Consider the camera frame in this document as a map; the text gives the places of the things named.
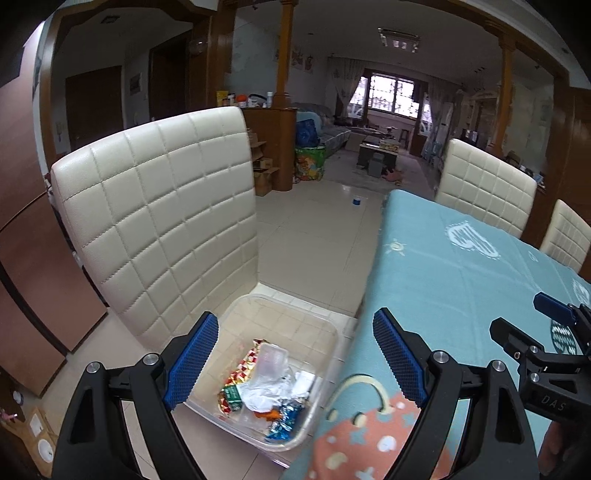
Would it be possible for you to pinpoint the barred window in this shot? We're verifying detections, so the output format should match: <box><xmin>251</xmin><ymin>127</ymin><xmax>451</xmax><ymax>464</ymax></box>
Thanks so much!
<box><xmin>365</xmin><ymin>69</ymin><xmax>426</xmax><ymax>116</ymax></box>

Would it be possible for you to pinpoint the square ceiling lamp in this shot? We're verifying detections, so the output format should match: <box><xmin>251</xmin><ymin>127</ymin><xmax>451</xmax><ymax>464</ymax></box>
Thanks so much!
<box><xmin>379</xmin><ymin>28</ymin><xmax>421</xmax><ymax>52</ymax></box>

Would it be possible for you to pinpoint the grey blue sofa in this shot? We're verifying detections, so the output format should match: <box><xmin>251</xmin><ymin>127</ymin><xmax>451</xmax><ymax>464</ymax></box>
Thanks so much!
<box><xmin>295</xmin><ymin>102</ymin><xmax>352</xmax><ymax>153</ymax></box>

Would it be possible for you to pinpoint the white standing air conditioner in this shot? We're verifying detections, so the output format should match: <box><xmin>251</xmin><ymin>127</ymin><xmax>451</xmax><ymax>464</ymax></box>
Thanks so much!
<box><xmin>434</xmin><ymin>102</ymin><xmax>455</xmax><ymax>148</ymax></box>

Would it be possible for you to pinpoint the white paper towel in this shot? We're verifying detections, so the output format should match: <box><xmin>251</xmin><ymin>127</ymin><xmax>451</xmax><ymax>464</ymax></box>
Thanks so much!
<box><xmin>240</xmin><ymin>369</ymin><xmax>296</xmax><ymax>411</ymax></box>

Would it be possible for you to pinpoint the white tissue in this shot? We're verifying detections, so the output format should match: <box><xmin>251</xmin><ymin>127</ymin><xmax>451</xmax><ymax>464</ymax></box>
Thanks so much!
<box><xmin>293</xmin><ymin>371</ymin><xmax>317</xmax><ymax>398</ymax></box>

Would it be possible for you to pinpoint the brown panel cabinet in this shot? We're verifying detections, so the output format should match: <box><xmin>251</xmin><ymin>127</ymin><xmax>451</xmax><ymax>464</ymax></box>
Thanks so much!
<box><xmin>0</xmin><ymin>78</ymin><xmax>109</xmax><ymax>398</ymax></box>

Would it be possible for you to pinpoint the clear plastic bag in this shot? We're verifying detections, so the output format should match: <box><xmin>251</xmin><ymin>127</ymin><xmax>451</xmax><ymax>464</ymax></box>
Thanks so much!
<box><xmin>252</xmin><ymin>344</ymin><xmax>291</xmax><ymax>384</ymax></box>

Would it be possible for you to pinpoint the clear plastic storage bin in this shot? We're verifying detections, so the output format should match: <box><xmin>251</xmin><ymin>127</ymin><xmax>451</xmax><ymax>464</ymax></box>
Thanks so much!
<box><xmin>184</xmin><ymin>293</ymin><xmax>348</xmax><ymax>452</ymax></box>

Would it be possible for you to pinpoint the person's right hand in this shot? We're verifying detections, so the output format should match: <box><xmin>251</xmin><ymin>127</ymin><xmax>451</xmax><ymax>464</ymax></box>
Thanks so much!
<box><xmin>540</xmin><ymin>421</ymin><xmax>564</xmax><ymax>467</ymax></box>

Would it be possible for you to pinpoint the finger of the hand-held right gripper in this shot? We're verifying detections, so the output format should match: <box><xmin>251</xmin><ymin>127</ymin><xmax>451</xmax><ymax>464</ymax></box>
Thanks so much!
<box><xmin>533</xmin><ymin>292</ymin><xmax>578</xmax><ymax>324</ymax></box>
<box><xmin>489</xmin><ymin>318</ymin><xmax>555</xmax><ymax>365</ymax></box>

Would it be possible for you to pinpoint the cream quilted chair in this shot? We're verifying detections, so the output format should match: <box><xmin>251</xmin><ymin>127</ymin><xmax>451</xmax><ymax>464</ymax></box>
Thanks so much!
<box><xmin>539</xmin><ymin>199</ymin><xmax>591</xmax><ymax>274</ymax></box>
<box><xmin>435</xmin><ymin>138</ymin><xmax>537</xmax><ymax>241</ymax></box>
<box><xmin>50</xmin><ymin>107</ymin><xmax>361</xmax><ymax>469</ymax></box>

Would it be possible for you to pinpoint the red gold checkered wrapper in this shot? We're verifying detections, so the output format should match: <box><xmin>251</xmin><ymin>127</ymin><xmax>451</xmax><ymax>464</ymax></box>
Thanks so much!
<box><xmin>219</xmin><ymin>339</ymin><xmax>264</xmax><ymax>411</ymax></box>

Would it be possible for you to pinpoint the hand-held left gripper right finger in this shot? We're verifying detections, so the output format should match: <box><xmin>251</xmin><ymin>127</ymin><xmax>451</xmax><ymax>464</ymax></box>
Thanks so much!
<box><xmin>372</xmin><ymin>308</ymin><xmax>541</xmax><ymax>480</ymax></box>

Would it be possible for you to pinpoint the flat cardboard box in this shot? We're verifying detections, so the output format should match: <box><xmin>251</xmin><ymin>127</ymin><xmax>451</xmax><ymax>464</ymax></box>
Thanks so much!
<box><xmin>0</xmin><ymin>406</ymin><xmax>58</xmax><ymax>480</ymax></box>

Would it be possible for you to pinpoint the teal printed tablecloth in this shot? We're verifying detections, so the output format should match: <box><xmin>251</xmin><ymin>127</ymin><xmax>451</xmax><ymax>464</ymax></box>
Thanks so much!
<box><xmin>281</xmin><ymin>189</ymin><xmax>591</xmax><ymax>480</ymax></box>

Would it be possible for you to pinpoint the low coffee table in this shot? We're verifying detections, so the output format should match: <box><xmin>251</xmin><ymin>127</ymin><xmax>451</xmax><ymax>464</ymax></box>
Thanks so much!
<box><xmin>358</xmin><ymin>138</ymin><xmax>402</xmax><ymax>169</ymax></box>

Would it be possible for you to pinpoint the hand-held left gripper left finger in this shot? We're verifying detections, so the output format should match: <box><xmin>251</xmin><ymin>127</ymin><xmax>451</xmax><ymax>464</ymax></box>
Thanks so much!
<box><xmin>52</xmin><ymin>311</ymin><xmax>219</xmax><ymax>480</ymax></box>

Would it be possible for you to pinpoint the pile of cardboard boxes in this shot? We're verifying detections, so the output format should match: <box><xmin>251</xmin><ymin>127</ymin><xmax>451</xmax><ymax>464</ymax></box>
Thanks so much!
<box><xmin>249</xmin><ymin>129</ymin><xmax>280</xmax><ymax>197</ymax></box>

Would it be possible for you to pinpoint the wooden partition cabinet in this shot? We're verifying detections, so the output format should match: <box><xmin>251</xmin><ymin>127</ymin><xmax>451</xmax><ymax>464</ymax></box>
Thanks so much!
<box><xmin>242</xmin><ymin>107</ymin><xmax>298</xmax><ymax>192</ymax></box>

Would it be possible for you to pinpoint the colourful printed bag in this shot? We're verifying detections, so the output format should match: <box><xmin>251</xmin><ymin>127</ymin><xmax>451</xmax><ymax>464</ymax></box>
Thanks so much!
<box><xmin>294</xmin><ymin>145</ymin><xmax>326</xmax><ymax>183</ymax></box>

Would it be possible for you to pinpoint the blue foil wrapper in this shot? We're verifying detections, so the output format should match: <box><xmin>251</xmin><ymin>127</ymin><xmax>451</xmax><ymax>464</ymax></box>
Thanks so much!
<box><xmin>265</xmin><ymin>399</ymin><xmax>305</xmax><ymax>444</ymax></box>

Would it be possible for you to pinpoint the blue shopping bag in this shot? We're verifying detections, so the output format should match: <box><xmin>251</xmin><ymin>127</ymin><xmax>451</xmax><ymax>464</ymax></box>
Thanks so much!
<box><xmin>295</xmin><ymin>119</ymin><xmax>321</xmax><ymax>147</ymax></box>

